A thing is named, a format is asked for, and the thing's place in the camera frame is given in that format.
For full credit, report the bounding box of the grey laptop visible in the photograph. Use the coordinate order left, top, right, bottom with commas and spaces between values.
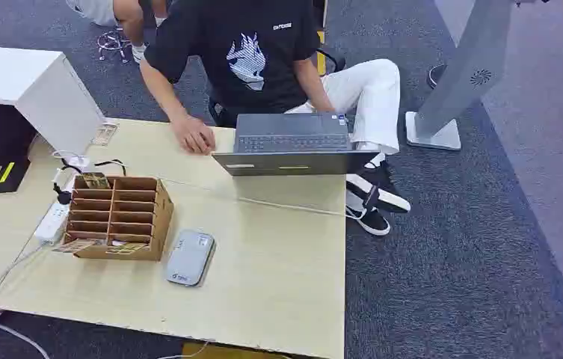
212, 112, 380, 177

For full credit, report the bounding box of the person's right hand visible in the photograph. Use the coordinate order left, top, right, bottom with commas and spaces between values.
170, 114, 217, 156

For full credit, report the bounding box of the grey card reader device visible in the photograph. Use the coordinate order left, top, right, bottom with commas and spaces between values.
164, 228, 217, 288

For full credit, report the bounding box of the person in black shirt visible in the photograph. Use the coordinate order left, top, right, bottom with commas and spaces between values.
139, 0, 412, 237

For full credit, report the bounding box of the wooden card box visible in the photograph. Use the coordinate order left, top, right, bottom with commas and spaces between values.
61, 173, 175, 263

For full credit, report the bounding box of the card with brown print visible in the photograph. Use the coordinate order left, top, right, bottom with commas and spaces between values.
105, 242, 150, 256
81, 173, 111, 190
53, 239, 98, 254

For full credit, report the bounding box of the clear plastic card holder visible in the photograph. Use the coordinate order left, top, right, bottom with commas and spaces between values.
91, 123, 120, 147

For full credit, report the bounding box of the grey monitor stand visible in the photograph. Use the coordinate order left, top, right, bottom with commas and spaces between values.
404, 0, 516, 152

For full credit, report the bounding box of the chair base with casters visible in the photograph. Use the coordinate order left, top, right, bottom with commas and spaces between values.
96, 27, 134, 64

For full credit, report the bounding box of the white power strip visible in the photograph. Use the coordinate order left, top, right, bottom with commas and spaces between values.
33, 174, 78, 245

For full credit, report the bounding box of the white cabinet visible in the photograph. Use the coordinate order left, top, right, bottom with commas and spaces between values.
0, 44, 106, 158

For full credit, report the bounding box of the black power adapter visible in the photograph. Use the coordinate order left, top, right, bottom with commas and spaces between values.
0, 157, 32, 194

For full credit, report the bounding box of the white cable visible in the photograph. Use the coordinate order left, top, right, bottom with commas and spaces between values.
158, 176, 367, 220

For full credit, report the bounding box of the black plug with cable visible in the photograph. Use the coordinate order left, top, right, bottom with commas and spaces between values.
52, 159, 128, 206

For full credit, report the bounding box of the white power strip cord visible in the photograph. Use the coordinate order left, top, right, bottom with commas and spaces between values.
0, 242, 52, 359

